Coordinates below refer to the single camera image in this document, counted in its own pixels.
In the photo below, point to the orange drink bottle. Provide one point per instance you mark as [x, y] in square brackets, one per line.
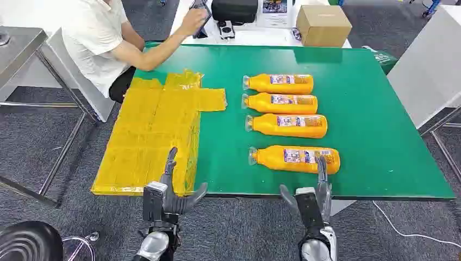
[268, 105]
[273, 161]
[266, 85]
[273, 128]

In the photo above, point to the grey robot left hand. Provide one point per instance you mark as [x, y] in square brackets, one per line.
[173, 201]

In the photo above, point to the person's right hand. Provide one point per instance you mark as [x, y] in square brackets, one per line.
[193, 21]

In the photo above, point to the black and white controller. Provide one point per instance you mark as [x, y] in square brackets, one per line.
[226, 30]

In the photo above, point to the black round stool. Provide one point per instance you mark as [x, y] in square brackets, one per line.
[28, 241]

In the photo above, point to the steel table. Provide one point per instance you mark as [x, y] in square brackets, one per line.
[18, 47]

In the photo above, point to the brown cardboard box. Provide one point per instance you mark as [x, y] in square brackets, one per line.
[324, 28]

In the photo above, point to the green plastic bag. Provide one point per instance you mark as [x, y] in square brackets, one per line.
[385, 59]

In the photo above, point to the black bag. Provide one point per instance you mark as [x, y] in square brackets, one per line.
[234, 10]

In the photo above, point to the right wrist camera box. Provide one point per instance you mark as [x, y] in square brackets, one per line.
[309, 209]

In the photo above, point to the white table with metal legs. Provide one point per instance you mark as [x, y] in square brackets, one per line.
[428, 72]

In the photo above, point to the green table mat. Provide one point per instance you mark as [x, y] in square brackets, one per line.
[360, 119]

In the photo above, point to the printed leaflet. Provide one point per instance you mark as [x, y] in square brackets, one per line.
[275, 16]

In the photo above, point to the dark tablet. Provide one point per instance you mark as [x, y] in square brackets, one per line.
[202, 31]

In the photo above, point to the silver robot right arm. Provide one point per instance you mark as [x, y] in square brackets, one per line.
[317, 248]

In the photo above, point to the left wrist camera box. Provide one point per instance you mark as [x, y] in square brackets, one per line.
[153, 201]

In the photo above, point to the yellow plastic sheet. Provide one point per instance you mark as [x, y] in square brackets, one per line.
[144, 144]

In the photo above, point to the white side panel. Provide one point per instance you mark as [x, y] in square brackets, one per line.
[79, 90]

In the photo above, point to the round metal item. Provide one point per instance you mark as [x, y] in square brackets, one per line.
[3, 38]

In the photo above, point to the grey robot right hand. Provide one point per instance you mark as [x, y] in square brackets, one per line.
[325, 201]

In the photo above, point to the person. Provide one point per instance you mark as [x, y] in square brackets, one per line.
[93, 39]

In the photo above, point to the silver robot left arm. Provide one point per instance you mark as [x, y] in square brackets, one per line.
[153, 246]

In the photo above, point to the small patterned packet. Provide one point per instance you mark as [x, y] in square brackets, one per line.
[296, 34]

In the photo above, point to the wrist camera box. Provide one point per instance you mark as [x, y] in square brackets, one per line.
[153, 201]
[309, 209]

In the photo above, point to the blue wheeled frame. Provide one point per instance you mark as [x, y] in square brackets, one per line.
[431, 8]

